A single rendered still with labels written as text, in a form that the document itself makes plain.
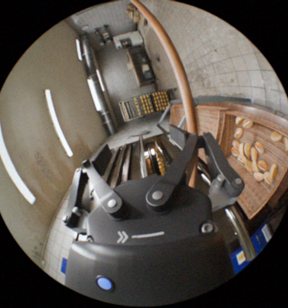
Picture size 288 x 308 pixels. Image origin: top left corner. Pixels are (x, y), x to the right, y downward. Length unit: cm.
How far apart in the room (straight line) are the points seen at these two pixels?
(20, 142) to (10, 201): 64
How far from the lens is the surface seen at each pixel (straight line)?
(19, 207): 129
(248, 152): 82
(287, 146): 70
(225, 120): 78
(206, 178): 33
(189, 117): 26
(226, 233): 69
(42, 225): 138
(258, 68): 142
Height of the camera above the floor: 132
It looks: 4 degrees up
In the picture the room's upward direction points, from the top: 106 degrees counter-clockwise
